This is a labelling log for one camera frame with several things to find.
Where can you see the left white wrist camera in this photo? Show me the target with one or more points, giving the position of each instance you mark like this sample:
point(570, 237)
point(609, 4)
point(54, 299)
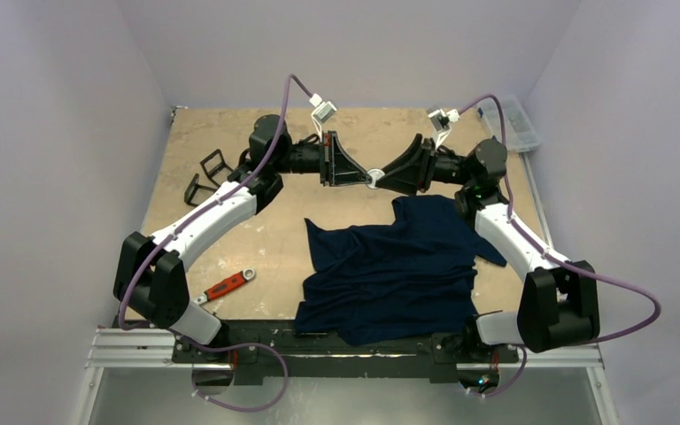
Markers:
point(323, 110)

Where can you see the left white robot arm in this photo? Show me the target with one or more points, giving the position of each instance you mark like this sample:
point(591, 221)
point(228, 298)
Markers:
point(151, 277)

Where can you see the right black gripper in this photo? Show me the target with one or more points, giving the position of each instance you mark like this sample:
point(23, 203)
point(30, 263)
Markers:
point(428, 166)

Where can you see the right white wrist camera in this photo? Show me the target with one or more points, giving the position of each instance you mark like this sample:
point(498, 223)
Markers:
point(442, 121)

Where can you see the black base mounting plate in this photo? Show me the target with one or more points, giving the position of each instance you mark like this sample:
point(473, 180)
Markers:
point(256, 350)

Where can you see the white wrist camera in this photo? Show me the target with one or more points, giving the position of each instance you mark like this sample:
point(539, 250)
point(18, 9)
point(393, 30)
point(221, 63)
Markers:
point(323, 110)
point(442, 121)

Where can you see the aluminium rail frame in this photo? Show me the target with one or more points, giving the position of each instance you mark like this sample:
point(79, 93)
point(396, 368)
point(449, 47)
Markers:
point(132, 378)

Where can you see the red adjustable wrench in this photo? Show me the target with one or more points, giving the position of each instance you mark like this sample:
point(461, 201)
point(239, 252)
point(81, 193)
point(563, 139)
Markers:
point(224, 287)

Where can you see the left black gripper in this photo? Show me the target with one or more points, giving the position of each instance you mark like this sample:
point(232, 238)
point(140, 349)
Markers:
point(341, 169)

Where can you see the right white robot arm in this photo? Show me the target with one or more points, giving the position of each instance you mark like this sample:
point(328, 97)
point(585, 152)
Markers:
point(559, 301)

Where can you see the black display frame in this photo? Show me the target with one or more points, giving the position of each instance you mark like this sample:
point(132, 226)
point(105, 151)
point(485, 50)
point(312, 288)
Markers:
point(195, 190)
point(214, 165)

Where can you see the black display frame far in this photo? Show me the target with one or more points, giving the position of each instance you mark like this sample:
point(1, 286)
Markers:
point(214, 165)

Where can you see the black display frame near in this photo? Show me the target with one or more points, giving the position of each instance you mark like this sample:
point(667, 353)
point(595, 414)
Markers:
point(195, 190)

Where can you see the navy blue t-shirt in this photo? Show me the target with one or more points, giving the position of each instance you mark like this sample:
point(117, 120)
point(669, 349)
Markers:
point(414, 276)

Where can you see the clear plastic organizer box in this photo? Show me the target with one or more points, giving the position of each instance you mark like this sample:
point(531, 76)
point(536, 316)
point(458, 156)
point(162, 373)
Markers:
point(520, 133)

